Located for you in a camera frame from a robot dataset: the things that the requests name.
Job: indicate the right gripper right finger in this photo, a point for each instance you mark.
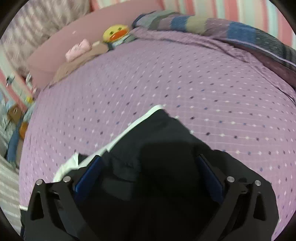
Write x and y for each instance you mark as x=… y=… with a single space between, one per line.
x=248 y=209

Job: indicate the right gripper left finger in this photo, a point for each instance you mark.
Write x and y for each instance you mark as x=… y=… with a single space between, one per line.
x=53 y=212

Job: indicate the black padded jacket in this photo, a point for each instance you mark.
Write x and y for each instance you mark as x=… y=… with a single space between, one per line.
x=151 y=186

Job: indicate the purple diamond-pattern bed sheet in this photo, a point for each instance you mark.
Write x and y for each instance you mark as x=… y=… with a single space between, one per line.
x=223 y=95

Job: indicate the brown cardboard box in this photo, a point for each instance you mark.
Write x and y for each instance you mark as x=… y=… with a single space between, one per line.
x=15 y=113

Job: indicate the pink headboard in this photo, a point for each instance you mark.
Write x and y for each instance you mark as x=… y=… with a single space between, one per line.
x=47 y=59

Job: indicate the patchwork quilt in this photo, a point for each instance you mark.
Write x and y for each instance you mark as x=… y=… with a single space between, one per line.
x=275 y=55

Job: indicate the tan pillow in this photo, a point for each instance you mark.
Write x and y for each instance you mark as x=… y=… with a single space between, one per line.
x=68 y=67

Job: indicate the yellow duck plush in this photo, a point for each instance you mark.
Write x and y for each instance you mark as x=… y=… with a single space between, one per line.
x=115 y=32

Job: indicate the floral patterned curtain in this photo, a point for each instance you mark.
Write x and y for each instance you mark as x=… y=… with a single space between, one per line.
x=35 y=23

